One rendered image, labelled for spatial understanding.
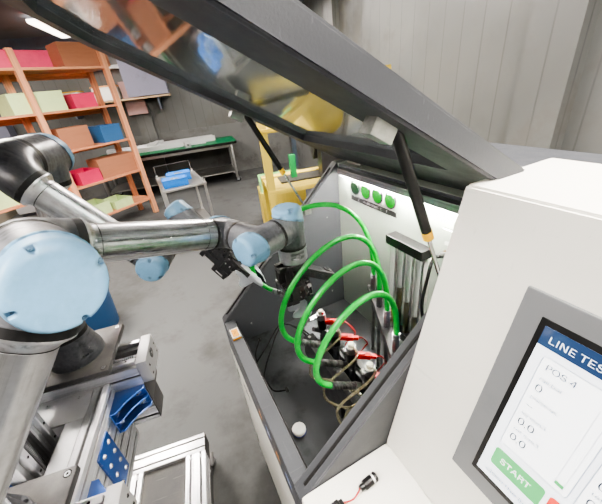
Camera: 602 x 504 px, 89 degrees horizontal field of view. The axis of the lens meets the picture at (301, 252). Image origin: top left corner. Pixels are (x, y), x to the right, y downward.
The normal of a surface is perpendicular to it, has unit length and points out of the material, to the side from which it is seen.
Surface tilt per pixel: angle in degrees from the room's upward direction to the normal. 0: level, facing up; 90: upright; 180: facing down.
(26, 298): 85
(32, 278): 85
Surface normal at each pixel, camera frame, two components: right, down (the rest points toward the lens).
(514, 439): -0.89, 0.08
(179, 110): 0.30, 0.43
